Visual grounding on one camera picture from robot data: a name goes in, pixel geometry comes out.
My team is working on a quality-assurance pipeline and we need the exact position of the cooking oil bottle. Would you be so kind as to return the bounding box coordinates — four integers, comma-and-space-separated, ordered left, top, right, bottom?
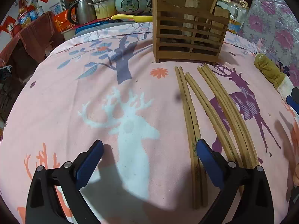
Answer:
17, 8, 32, 27

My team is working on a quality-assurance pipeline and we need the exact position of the blue tin can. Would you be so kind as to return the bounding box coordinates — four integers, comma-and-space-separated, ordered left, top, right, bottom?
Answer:
29, 6, 45, 20

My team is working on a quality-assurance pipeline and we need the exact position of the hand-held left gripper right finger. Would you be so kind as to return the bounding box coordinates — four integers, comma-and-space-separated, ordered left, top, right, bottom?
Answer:
196, 139, 274, 224

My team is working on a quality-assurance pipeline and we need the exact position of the steel pot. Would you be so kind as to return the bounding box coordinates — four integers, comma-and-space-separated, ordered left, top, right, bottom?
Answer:
87, 0, 117, 19

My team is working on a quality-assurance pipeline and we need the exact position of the blue plastic tray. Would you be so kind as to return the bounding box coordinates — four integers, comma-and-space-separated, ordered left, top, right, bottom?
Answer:
75, 20, 136, 34

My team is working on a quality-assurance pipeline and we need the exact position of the yellow and white cloth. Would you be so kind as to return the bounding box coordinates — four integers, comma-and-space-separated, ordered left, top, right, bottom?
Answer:
254, 52, 293, 98

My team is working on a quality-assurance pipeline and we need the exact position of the white rice cooker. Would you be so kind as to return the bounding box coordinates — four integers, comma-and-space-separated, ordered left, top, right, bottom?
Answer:
115, 0, 149, 15

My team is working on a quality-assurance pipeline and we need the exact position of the clear glass jar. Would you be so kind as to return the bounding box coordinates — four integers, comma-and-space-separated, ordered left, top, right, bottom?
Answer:
228, 0, 244, 34

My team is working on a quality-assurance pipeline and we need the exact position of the yellow plastic ladle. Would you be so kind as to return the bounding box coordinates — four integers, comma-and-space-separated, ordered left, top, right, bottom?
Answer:
111, 14, 153, 23

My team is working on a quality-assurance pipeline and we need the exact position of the row of wooden chopsticks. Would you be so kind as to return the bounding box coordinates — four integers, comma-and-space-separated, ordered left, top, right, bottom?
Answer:
174, 63, 260, 210

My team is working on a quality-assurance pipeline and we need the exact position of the slatted wooden chopstick holder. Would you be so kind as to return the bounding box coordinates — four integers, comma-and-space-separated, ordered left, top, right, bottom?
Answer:
152, 0, 231, 63

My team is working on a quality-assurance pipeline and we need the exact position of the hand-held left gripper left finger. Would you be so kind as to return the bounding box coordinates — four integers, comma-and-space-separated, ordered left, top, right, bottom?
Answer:
26, 139, 104, 224

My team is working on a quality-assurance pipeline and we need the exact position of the dark red cloth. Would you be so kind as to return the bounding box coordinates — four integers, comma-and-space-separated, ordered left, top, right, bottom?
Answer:
0, 11, 64, 68

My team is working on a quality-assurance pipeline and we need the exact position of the orange red box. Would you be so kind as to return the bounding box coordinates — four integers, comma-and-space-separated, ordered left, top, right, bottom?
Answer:
53, 13, 76, 33

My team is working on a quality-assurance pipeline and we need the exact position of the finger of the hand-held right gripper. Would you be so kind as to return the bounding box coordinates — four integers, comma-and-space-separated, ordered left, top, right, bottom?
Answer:
286, 87, 299, 117

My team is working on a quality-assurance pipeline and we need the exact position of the pink deer print bedsheet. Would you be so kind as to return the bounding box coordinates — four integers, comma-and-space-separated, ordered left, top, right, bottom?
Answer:
0, 21, 299, 224

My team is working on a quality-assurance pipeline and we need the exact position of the purple floral quilt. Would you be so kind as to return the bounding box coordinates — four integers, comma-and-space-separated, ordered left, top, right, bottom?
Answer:
238, 0, 299, 80

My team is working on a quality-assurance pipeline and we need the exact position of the steel electric kettle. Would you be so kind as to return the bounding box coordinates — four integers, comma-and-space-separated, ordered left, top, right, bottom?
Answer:
68, 0, 96, 25

